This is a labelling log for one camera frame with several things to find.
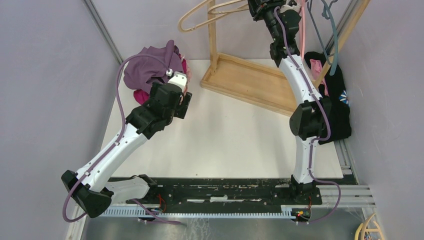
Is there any pink plastic hanger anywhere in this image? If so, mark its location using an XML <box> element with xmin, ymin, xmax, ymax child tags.
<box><xmin>296</xmin><ymin>0</ymin><xmax>306</xmax><ymax>60</ymax></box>

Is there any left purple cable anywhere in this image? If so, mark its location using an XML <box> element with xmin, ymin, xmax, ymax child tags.
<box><xmin>62</xmin><ymin>53</ymin><xmax>186</xmax><ymax>226</ymax></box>

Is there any purple cable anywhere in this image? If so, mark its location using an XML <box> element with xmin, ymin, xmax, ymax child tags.
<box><xmin>273</xmin><ymin>5</ymin><xmax>342</xmax><ymax>226</ymax></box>
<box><xmin>62</xmin><ymin>53</ymin><xmax>186</xmax><ymax>226</ymax></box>

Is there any wooden clothes rack frame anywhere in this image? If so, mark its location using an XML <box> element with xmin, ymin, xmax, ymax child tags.
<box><xmin>200</xmin><ymin>0</ymin><xmax>370</xmax><ymax>116</ymax></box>

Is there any grey slotted cable duct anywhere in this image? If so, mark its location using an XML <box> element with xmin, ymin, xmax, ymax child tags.
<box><xmin>99</xmin><ymin>206</ymin><xmax>311</xmax><ymax>220</ymax></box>

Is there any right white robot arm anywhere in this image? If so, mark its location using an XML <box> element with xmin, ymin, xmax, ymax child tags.
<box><xmin>247</xmin><ymin>0</ymin><xmax>332</xmax><ymax>204</ymax></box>

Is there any wooden hanger on floor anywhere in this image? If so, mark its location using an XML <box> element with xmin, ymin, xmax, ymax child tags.
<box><xmin>353</xmin><ymin>213</ymin><xmax>387</xmax><ymax>240</ymax></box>

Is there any blue-grey plastic hanger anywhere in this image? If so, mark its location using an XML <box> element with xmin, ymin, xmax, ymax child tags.
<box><xmin>306</xmin><ymin>0</ymin><xmax>340</xmax><ymax>77</ymax></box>

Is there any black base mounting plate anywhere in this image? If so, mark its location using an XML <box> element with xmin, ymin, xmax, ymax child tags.
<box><xmin>139</xmin><ymin>177</ymin><xmax>323</xmax><ymax>214</ymax></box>

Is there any magenta skirt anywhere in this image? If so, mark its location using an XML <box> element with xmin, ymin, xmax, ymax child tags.
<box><xmin>133</xmin><ymin>54</ymin><xmax>189</xmax><ymax>105</ymax></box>

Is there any beige wooden hanger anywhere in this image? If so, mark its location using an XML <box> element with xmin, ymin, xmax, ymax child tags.
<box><xmin>177</xmin><ymin>0</ymin><xmax>247</xmax><ymax>33</ymax></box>
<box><xmin>207</xmin><ymin>0</ymin><xmax>249</xmax><ymax>15</ymax></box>

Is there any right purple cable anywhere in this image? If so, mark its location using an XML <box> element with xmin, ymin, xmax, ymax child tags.
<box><xmin>273</xmin><ymin>5</ymin><xmax>342</xmax><ymax>226</ymax></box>

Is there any purple pleated skirt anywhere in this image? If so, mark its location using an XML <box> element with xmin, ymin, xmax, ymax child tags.
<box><xmin>123</xmin><ymin>39</ymin><xmax>185</xmax><ymax>93</ymax></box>

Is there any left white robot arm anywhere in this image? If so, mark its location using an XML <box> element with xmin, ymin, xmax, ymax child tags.
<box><xmin>61</xmin><ymin>83</ymin><xmax>193</xmax><ymax>223</ymax></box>

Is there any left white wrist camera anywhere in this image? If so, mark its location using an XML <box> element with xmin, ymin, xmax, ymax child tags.
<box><xmin>165</xmin><ymin>69</ymin><xmax>188</xmax><ymax>95</ymax></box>

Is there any black floral garment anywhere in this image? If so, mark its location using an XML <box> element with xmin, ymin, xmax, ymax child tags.
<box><xmin>304</xmin><ymin>51</ymin><xmax>352</xmax><ymax>145</ymax></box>

